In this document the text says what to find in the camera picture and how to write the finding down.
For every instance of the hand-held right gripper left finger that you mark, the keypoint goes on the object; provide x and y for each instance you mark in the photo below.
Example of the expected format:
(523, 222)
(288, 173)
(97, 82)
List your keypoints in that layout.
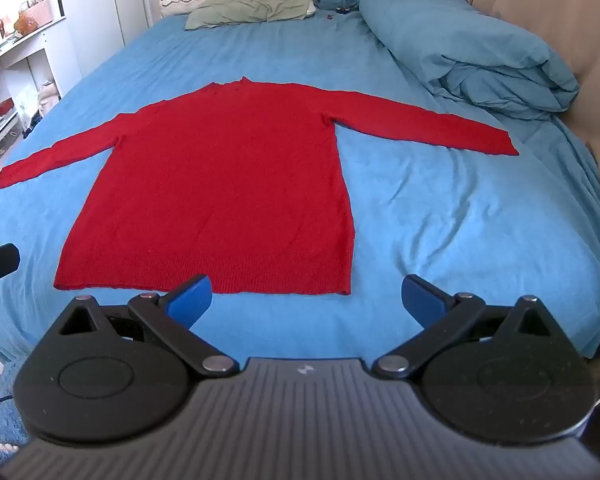
(194, 301)

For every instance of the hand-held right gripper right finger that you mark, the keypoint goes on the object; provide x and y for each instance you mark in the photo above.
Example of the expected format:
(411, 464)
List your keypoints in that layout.
(419, 301)

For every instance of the red knit sweater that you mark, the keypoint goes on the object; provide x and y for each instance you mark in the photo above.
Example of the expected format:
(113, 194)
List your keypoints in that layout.
(220, 185)

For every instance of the blue bed sheet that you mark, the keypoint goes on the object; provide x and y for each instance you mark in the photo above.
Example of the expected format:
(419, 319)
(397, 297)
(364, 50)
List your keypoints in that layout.
(455, 220)

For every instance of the red box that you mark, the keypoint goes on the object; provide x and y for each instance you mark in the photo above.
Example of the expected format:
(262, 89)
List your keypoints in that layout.
(3, 108)

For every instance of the blue shaggy rug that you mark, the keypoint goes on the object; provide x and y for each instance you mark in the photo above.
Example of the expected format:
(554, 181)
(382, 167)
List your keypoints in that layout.
(0, 425)

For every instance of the white shelf unit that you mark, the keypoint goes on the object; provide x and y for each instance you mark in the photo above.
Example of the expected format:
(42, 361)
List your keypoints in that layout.
(15, 75)

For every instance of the orange plush toy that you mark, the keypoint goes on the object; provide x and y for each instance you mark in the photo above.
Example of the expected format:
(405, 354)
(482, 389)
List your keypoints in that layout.
(25, 24)

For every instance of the blue duvet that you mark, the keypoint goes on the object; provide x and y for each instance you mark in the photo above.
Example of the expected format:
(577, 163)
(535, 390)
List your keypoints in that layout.
(455, 50)

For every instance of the pink basket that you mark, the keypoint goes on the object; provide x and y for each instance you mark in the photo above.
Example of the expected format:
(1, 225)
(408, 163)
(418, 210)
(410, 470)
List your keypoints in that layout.
(39, 11)

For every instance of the white wardrobe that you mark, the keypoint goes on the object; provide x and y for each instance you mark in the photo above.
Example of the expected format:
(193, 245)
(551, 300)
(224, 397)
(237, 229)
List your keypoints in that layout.
(100, 10)

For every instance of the green pillow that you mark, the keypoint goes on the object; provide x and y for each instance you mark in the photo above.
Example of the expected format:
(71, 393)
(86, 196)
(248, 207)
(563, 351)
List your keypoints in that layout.
(250, 10)

